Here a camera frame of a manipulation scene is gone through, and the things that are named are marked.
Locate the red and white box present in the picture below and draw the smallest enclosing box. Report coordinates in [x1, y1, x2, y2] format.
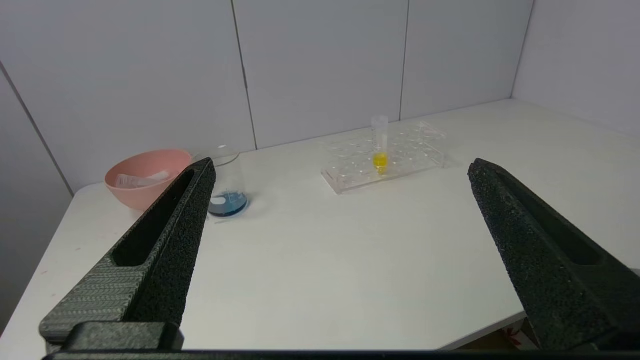
[500, 325, 540, 351]

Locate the pink bowl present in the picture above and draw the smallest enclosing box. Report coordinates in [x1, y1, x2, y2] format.
[104, 148, 193, 212]

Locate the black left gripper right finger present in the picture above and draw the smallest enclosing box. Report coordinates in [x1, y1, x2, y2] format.
[467, 158, 640, 352]

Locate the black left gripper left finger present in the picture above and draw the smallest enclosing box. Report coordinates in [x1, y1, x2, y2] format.
[39, 157, 217, 353]

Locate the test tube with yellow pigment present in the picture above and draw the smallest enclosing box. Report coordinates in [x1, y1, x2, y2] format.
[371, 115, 389, 175]

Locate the clear plastic test tube rack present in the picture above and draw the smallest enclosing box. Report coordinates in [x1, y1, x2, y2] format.
[321, 120, 448, 195]

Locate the clear glass beaker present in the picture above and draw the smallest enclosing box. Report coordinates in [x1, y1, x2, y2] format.
[192, 145, 250, 219]

